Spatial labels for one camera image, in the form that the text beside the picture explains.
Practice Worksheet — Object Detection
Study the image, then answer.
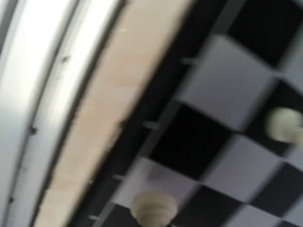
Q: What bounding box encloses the white bishop first row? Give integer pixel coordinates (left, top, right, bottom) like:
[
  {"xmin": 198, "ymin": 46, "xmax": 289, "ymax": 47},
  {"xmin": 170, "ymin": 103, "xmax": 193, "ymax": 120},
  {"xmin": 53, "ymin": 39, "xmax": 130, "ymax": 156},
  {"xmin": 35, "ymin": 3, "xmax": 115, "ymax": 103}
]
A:
[{"xmin": 130, "ymin": 192, "xmax": 178, "ymax": 227}]

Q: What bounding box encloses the black and silver chessboard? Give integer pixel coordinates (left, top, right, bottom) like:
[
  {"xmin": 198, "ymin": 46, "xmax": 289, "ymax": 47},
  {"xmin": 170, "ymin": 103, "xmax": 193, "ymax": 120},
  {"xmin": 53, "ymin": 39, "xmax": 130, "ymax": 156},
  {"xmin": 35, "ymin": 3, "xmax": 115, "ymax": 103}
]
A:
[{"xmin": 87, "ymin": 0, "xmax": 303, "ymax": 227}]

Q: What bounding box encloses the white pawn second row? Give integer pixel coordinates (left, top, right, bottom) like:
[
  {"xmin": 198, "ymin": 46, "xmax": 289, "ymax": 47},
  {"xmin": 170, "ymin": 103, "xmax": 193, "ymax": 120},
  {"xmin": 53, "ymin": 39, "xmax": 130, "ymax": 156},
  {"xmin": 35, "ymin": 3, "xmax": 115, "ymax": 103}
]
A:
[{"xmin": 265, "ymin": 107, "xmax": 303, "ymax": 150}]

